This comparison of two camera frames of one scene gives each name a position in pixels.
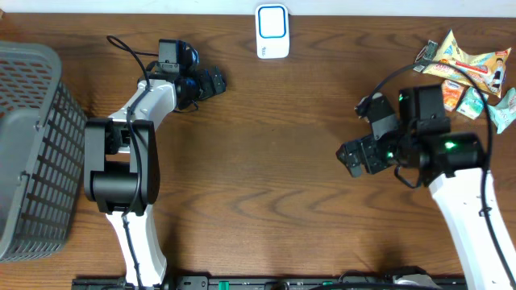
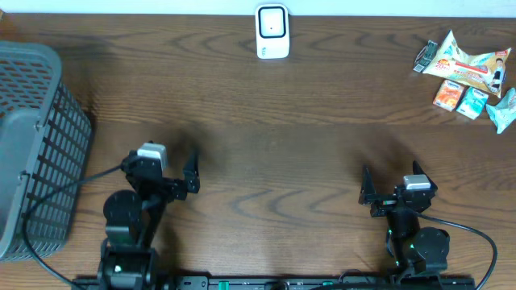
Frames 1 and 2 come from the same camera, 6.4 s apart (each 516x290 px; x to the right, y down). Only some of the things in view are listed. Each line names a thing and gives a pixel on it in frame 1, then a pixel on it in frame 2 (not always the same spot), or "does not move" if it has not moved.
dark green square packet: [426, 55] does not move
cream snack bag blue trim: [487, 71] does not move
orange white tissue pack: [451, 93] does not move
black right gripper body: [376, 154] → [384, 205]
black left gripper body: [206, 88] → [172, 194]
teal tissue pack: [472, 103] does not move
